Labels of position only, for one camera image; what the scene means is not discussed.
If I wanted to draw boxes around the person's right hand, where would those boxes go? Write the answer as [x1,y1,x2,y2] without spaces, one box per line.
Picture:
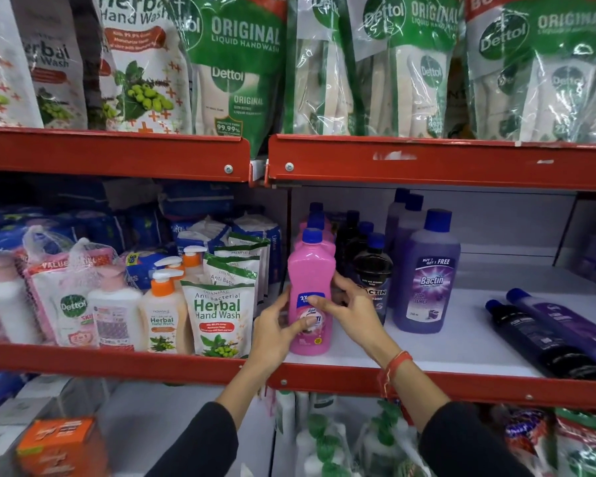
[308,272,404,366]

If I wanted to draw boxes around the person's left hand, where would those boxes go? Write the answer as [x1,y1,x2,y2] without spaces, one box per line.
[249,291,318,379]

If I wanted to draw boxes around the pink cleaner bottle blue cap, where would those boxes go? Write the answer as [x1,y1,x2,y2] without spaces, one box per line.
[300,202,332,229]
[298,213,337,256]
[286,228,337,357]

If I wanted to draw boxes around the person's right forearm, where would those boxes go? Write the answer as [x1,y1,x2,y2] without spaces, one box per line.
[379,352,534,477]

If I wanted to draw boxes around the person's left forearm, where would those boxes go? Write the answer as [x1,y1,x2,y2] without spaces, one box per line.
[145,363,280,477]

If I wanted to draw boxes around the small white herbal refill pouch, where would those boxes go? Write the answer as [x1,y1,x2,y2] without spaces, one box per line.
[202,252,260,313]
[180,280,257,359]
[213,242,269,306]
[227,231,272,298]

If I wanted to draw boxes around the purple cleaner bottle blue cap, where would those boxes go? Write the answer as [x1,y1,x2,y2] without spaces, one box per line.
[390,193,426,274]
[506,287,596,381]
[384,188,411,254]
[393,209,462,335]

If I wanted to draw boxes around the group of green pump bottles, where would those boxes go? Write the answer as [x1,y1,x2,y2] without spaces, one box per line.
[274,390,430,477]

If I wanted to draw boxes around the orange pump hand wash bottle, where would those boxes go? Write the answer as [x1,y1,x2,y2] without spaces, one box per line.
[181,245,208,285]
[153,256,185,275]
[138,269,195,355]

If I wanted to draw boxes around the red metal shelf edge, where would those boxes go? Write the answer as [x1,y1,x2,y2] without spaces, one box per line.
[267,133,596,192]
[0,125,252,184]
[0,342,275,386]

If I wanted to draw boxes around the white pink pump bottle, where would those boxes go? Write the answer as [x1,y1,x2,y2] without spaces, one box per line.
[86,264,146,351]
[0,256,43,345]

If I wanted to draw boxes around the green liquid handwash refill pouch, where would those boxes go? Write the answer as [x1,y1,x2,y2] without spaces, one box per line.
[165,0,290,159]
[282,0,369,136]
[347,0,462,139]
[463,0,596,144]

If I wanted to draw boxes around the pink value pack bag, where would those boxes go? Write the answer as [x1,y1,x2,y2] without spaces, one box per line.
[22,226,125,348]

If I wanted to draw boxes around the pile of blue packets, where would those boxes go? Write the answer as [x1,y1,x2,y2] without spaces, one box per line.
[0,180,236,264]

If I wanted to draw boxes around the orange cardboard box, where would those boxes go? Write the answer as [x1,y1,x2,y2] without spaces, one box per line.
[15,416,109,477]

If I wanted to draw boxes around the colourful pouches on lower shelf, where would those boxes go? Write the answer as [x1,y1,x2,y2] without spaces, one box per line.
[494,404,596,477]

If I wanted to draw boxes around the white cardboard boxes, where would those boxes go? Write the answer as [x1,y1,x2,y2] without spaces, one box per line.
[0,375,87,477]

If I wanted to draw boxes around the white herbal hand wash pouch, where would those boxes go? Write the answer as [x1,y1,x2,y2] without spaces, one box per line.
[9,0,89,131]
[0,0,44,130]
[90,0,193,135]

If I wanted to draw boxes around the red thread bracelet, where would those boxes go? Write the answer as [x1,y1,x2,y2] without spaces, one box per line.
[377,350,414,399]

